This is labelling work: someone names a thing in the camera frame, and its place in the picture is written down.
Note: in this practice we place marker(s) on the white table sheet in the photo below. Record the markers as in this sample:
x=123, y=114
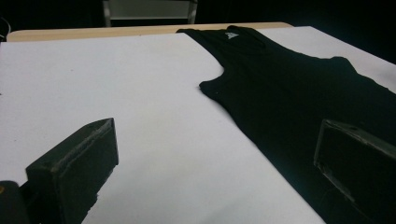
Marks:
x=124, y=93

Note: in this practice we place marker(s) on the white metal stand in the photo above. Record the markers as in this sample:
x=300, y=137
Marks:
x=149, y=9

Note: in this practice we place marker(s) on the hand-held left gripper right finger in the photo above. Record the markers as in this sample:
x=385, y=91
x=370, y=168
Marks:
x=358, y=161

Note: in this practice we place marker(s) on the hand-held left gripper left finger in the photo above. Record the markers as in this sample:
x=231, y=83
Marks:
x=74, y=161

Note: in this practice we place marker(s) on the black tank top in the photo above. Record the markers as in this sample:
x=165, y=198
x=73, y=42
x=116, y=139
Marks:
x=280, y=93

